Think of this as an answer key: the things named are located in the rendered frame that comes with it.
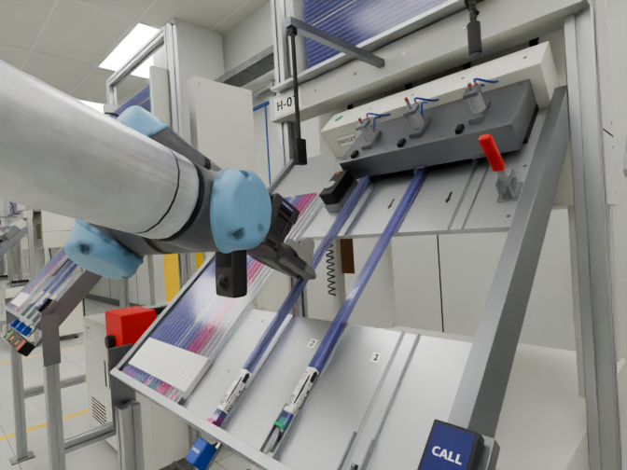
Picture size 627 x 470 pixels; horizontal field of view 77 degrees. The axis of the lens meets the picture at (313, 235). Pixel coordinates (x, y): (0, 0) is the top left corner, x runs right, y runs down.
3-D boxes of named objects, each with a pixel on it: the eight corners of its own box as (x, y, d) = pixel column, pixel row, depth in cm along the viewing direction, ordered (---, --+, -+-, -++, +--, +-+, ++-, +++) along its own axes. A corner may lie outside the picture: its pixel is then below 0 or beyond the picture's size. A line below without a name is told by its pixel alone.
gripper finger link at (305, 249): (336, 252, 66) (298, 223, 61) (324, 284, 63) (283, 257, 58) (323, 253, 68) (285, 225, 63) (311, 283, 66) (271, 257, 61)
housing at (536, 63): (560, 135, 69) (539, 62, 62) (346, 176, 104) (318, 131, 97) (566, 111, 73) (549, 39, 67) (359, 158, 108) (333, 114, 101)
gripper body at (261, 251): (304, 214, 61) (247, 166, 54) (284, 263, 58) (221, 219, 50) (272, 217, 66) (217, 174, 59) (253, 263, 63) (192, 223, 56)
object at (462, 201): (524, 251, 53) (513, 224, 51) (243, 254, 100) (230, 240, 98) (562, 117, 71) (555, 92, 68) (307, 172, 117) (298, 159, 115)
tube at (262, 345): (218, 428, 53) (213, 424, 52) (213, 425, 54) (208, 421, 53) (369, 180, 78) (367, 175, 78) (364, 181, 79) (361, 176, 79)
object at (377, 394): (426, 551, 33) (411, 538, 32) (131, 380, 80) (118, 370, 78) (484, 356, 43) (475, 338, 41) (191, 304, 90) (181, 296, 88)
